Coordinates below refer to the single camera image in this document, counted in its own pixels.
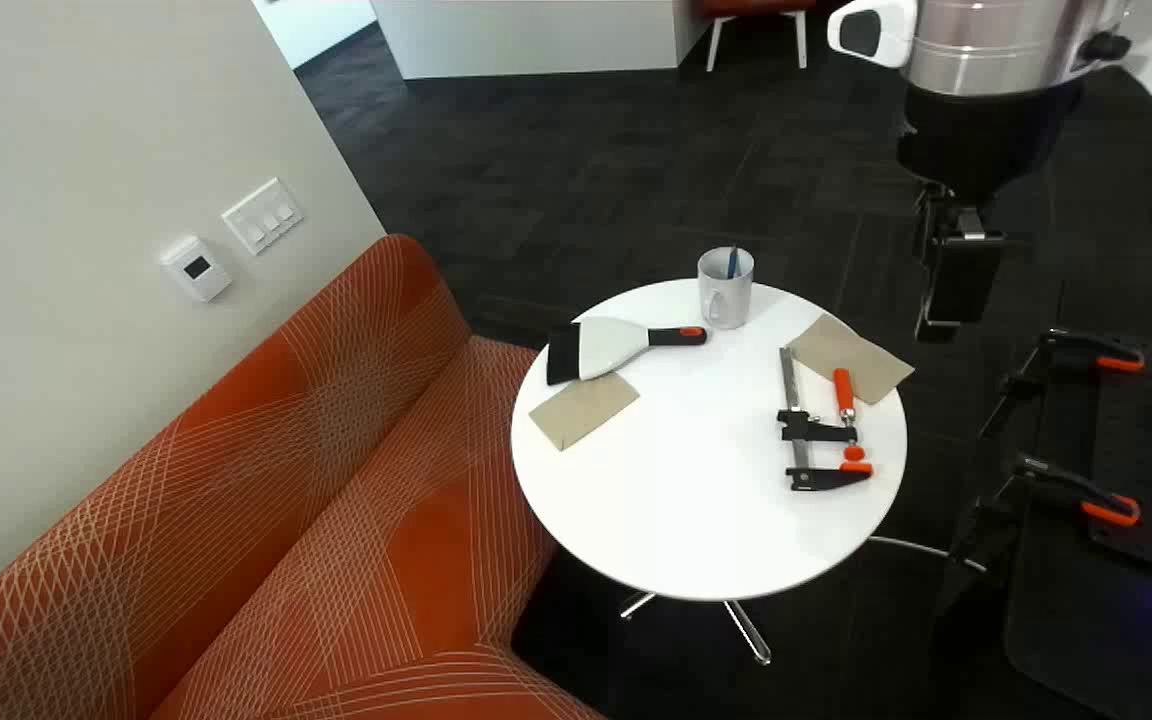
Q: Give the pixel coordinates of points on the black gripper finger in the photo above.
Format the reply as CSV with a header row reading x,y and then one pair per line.
x,y
979,280
939,299

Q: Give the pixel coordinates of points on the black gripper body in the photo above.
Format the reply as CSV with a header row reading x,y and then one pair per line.
x,y
982,135

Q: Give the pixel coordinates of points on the blue pen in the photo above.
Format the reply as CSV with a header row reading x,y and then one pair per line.
x,y
732,264

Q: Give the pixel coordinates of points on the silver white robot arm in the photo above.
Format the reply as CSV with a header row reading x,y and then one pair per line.
x,y
1000,43

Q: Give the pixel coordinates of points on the brown cardboard piece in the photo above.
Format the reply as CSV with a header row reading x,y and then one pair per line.
x,y
868,352

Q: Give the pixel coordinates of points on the black orange spring clamp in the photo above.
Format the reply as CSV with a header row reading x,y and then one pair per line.
x,y
1079,494
1082,359

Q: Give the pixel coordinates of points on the white ceramic mug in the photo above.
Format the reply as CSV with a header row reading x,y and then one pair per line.
x,y
725,290

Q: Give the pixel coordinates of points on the chair with white legs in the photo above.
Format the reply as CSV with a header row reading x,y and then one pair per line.
x,y
754,23

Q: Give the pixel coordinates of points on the black robot platform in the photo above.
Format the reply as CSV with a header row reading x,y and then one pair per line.
x,y
1108,602

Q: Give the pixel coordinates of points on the metal table base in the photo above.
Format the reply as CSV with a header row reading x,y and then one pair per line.
x,y
748,635

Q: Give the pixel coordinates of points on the white counter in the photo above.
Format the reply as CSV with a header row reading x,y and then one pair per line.
x,y
536,35

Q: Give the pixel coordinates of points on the orange patterned sofa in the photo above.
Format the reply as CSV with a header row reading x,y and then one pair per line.
x,y
310,535

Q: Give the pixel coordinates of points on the white light switch plate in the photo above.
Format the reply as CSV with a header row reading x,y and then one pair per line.
x,y
261,213

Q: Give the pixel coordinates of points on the white wall thermostat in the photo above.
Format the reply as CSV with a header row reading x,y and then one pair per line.
x,y
197,270

